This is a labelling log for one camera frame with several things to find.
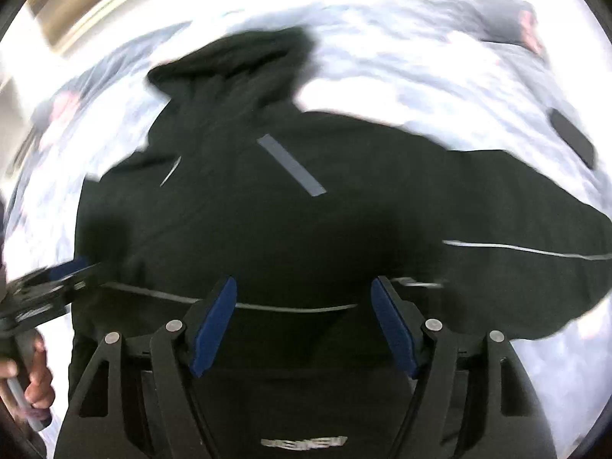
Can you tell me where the black hooded jacket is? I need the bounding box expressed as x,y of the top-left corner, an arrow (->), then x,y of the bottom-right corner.
70,28 -> 611,458

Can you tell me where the person's left hand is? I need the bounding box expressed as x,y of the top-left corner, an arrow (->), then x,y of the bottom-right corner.
1,332 -> 55,420

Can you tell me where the black smartphone on bed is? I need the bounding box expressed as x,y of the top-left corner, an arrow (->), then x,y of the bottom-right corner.
548,109 -> 596,170

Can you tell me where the white grey bed duvet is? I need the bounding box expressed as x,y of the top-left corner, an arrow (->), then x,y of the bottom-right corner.
1,0 -> 611,458

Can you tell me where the grey pillow with pink print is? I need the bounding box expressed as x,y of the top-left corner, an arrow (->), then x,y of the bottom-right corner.
434,0 -> 548,62

